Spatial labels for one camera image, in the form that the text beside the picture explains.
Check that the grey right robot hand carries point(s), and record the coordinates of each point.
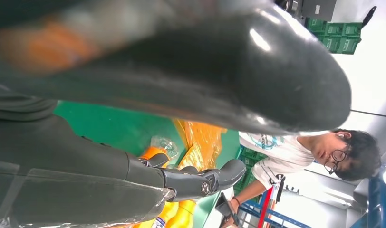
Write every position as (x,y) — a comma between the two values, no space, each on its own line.
(70,176)

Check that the blue metal shelf rack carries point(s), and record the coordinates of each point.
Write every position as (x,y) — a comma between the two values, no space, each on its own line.
(375,201)

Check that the grey equipment box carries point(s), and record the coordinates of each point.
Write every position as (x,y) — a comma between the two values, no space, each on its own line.
(319,9)

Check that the green plastic crates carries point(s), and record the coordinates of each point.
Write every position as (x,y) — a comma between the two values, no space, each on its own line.
(248,157)
(334,36)

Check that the person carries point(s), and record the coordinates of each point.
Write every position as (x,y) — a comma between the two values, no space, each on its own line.
(281,154)

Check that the yellow plastic wrapped board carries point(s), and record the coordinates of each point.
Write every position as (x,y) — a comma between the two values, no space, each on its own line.
(202,144)

